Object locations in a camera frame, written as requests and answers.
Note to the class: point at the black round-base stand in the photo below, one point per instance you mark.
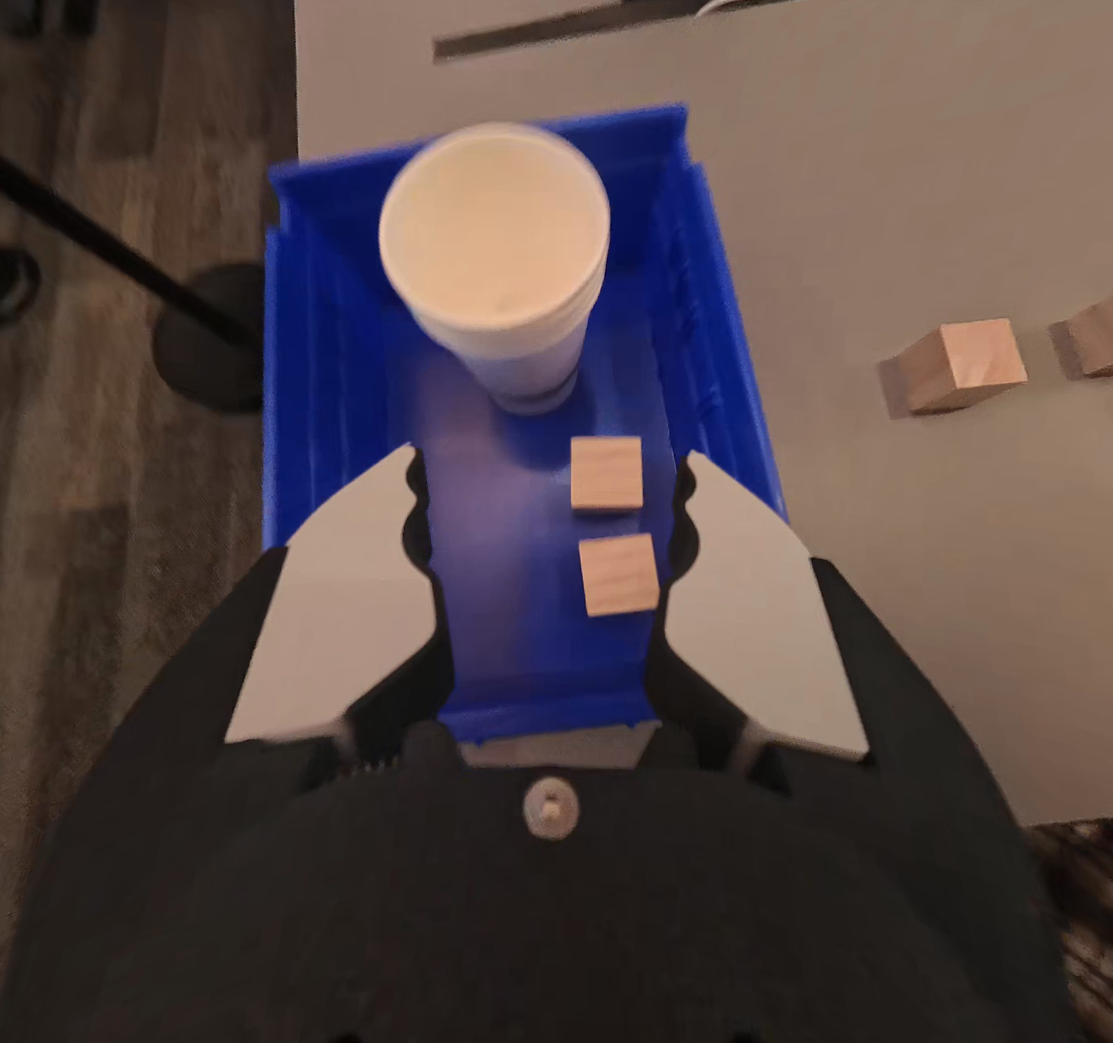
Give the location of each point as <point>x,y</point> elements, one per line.
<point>209,347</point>
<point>16,286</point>

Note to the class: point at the wooden cube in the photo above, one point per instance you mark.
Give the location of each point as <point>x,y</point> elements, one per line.
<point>974,356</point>
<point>1091,338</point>
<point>606,473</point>
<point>619,575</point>

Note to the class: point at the blue plastic bin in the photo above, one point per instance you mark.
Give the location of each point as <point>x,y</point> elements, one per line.
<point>348,408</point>

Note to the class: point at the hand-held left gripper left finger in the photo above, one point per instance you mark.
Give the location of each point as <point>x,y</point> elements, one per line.
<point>339,625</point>

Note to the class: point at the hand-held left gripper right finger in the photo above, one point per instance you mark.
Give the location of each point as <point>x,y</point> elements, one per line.
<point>756,634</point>

